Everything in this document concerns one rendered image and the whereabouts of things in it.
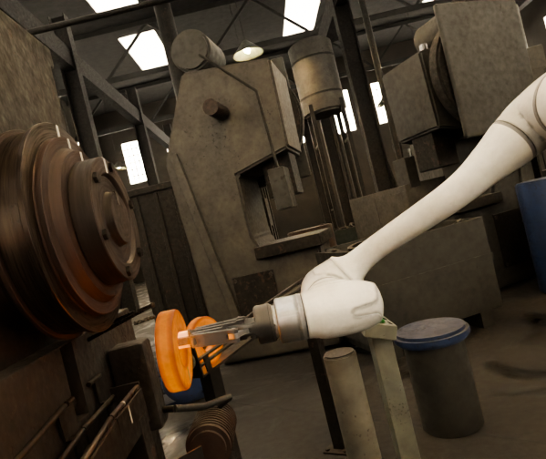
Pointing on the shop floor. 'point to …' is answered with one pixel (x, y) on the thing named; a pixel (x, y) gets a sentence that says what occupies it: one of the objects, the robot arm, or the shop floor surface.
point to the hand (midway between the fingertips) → (173, 341)
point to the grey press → (466, 112)
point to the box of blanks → (433, 277)
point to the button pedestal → (392, 389)
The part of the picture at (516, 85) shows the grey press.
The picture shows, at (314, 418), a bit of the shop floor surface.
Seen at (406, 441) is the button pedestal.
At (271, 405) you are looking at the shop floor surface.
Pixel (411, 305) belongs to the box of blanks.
